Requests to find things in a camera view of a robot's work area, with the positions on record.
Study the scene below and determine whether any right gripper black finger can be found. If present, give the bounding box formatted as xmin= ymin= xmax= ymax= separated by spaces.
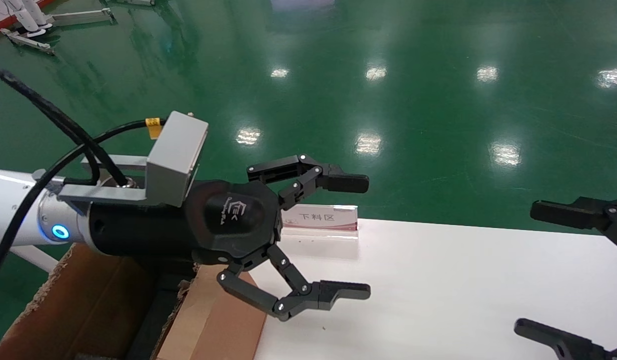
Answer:
xmin=514 ymin=318 xmax=617 ymax=360
xmin=530 ymin=196 xmax=617 ymax=251

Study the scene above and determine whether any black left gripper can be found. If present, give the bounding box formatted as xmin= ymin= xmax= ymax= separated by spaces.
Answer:
xmin=86 ymin=154 xmax=372 ymax=322

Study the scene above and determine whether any small light cardboard box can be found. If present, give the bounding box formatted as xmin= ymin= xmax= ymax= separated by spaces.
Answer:
xmin=156 ymin=264 xmax=268 ymax=360

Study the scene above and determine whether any large brown cardboard box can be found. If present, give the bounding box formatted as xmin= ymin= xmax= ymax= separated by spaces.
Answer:
xmin=0 ymin=242 xmax=199 ymax=360

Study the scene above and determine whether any white pink acrylic sign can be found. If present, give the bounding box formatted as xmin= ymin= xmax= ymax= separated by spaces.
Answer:
xmin=281 ymin=204 xmax=360 ymax=241

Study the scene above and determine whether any white pipe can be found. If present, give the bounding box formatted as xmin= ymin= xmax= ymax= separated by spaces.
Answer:
xmin=8 ymin=244 xmax=60 ymax=274

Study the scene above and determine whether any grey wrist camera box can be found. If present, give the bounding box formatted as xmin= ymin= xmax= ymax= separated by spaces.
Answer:
xmin=57 ymin=111 xmax=209 ymax=208

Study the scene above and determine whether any looped black camera cable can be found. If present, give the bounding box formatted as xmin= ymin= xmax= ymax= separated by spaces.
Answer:
xmin=0 ymin=69 xmax=132 ymax=188

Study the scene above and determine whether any long black arm cable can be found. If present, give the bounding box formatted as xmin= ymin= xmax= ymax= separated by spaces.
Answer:
xmin=0 ymin=117 xmax=168 ymax=287

